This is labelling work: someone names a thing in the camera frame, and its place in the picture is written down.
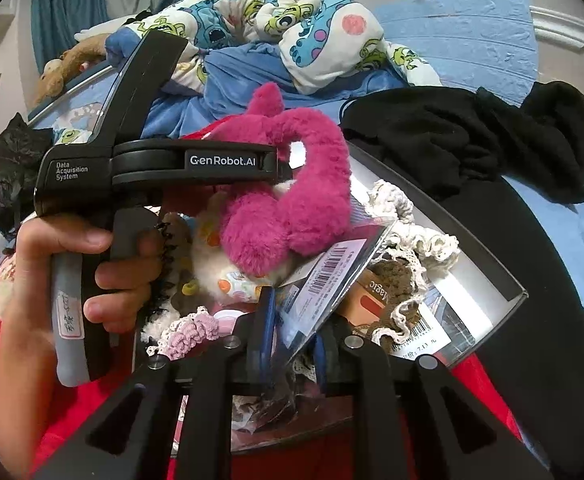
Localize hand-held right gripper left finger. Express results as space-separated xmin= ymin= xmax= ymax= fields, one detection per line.
xmin=32 ymin=286 xmax=279 ymax=480

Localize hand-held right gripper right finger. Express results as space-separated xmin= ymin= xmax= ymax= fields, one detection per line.
xmin=315 ymin=319 xmax=555 ymax=480

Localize clear packet with barcode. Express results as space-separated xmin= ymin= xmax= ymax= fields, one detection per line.
xmin=272 ymin=217 xmax=397 ymax=362

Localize pink plush toy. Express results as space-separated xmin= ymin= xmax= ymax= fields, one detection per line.
xmin=219 ymin=81 xmax=353 ymax=279

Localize black storage box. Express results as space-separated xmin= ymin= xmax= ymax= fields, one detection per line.
xmin=136 ymin=130 xmax=529 ymax=456

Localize person's left forearm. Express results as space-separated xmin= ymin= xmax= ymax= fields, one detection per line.
xmin=0 ymin=330 xmax=65 ymax=477

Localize person's left hand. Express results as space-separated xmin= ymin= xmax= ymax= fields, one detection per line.
xmin=6 ymin=218 xmax=167 ymax=342

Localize orange packet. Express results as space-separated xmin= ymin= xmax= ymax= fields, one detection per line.
xmin=337 ymin=267 xmax=403 ymax=341

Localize cartoon printed cushion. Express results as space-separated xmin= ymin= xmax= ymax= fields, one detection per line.
xmin=52 ymin=102 xmax=107 ymax=144

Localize pink crochet scrunchie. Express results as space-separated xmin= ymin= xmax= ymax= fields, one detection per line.
xmin=164 ymin=310 xmax=223 ymax=361

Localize black toothed hair clip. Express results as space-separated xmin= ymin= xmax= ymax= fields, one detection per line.
xmin=156 ymin=220 xmax=179 ymax=311

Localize card with white barcode label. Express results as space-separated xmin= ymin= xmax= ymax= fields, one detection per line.
xmin=389 ymin=280 xmax=478 ymax=361

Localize white printed plush toy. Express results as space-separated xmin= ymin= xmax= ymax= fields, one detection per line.
xmin=191 ymin=194 xmax=273 ymax=306

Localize red printed blanket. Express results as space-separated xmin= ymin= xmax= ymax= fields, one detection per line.
xmin=0 ymin=110 xmax=519 ymax=480

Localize brown teddy plush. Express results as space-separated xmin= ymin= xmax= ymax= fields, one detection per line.
xmin=34 ymin=32 xmax=115 ymax=107

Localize blue blanket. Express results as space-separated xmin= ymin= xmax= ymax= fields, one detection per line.
xmin=106 ymin=27 xmax=407 ymax=142

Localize black plastic bag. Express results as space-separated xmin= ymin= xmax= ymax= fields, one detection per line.
xmin=0 ymin=112 xmax=55 ymax=257

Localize white crochet lace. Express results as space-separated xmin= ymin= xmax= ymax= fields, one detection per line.
xmin=364 ymin=179 xmax=461 ymax=282

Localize cartoon printed quilt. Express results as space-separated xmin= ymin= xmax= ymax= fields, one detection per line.
xmin=122 ymin=0 xmax=443 ymax=97

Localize black smooth cloth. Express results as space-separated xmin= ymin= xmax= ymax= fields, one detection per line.
xmin=442 ymin=172 xmax=584 ymax=480

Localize black fleece garment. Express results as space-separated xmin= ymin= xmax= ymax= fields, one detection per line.
xmin=339 ymin=80 xmax=584 ymax=206

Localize light blue bed sheet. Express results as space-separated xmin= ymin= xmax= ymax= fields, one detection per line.
xmin=26 ymin=0 xmax=584 ymax=313

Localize silver bed rail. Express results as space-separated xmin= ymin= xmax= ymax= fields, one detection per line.
xmin=24 ymin=57 xmax=122 ymax=124

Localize white bed frame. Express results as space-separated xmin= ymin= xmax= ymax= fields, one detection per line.
xmin=529 ymin=5 xmax=584 ymax=54

